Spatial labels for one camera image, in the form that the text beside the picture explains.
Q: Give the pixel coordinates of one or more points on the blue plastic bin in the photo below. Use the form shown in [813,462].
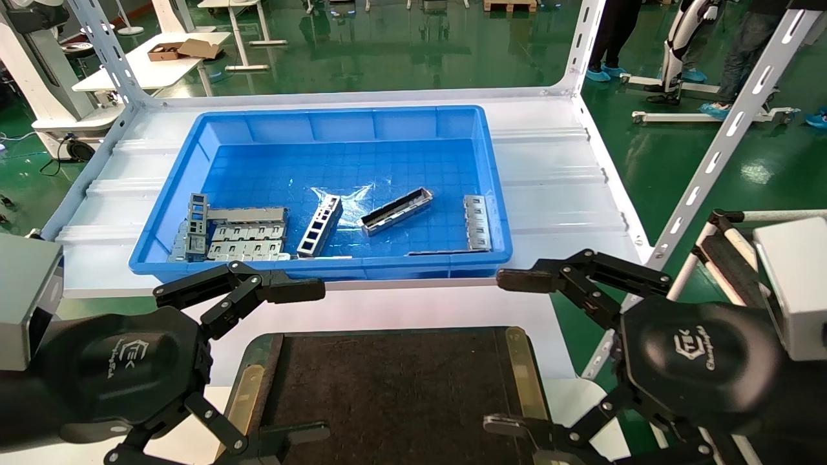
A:
[349,168]

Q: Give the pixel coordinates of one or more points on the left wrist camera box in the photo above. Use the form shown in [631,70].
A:
[26,300]

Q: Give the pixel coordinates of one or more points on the long grey metal channel part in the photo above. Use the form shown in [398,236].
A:
[395,211]

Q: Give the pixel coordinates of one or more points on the white work table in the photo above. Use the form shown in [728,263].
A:
[145,68]

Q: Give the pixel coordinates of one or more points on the wooden pallet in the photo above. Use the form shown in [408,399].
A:
[510,5]

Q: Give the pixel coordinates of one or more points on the white machine column base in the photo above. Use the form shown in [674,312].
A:
[39,71]

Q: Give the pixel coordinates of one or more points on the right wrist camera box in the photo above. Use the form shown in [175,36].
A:
[798,287]

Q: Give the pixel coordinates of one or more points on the grey metal part square holes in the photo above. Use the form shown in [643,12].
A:
[320,226]

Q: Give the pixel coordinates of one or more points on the person black trousers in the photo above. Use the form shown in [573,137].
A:
[614,32]

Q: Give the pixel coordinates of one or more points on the blue shoe cover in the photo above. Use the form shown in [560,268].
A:
[817,119]

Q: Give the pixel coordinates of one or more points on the white floor frame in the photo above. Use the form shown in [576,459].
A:
[704,117]

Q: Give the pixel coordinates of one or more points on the clear plastic film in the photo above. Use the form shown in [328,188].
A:
[355,197]

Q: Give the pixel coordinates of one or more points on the white tube cart black pads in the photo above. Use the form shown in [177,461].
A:
[717,258]

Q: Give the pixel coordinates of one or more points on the person blue jeans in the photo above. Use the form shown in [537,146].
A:
[743,51]

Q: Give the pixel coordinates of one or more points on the flat grey slotted metal part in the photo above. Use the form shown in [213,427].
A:
[477,221]

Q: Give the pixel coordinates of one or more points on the black container tray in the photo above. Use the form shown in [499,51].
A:
[400,394]

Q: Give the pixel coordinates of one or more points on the white black robot legs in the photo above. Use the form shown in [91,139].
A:
[681,39]

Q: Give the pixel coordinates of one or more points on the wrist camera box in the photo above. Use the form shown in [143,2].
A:
[26,300]
[798,287]

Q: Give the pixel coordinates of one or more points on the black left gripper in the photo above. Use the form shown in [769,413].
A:
[123,361]

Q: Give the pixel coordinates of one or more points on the stack of grey brackets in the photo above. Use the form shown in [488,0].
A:
[249,250]

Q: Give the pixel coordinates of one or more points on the upright grey metal frame part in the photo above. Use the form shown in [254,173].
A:
[197,223]

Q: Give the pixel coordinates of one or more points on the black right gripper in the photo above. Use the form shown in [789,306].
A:
[698,365]

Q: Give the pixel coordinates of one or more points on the grey slotted metal plate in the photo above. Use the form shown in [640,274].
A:
[249,232]

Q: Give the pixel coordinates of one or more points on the white metal shelf rack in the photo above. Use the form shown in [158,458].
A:
[562,194]

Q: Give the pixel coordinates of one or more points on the open cardboard box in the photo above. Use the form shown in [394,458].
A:
[184,49]

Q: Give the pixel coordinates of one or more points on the long grey metal bar part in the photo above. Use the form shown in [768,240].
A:
[249,214]

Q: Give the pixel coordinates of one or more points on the thin flat metal strip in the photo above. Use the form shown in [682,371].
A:
[323,257]

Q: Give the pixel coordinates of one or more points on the white desk with legs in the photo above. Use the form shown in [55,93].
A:
[242,32]

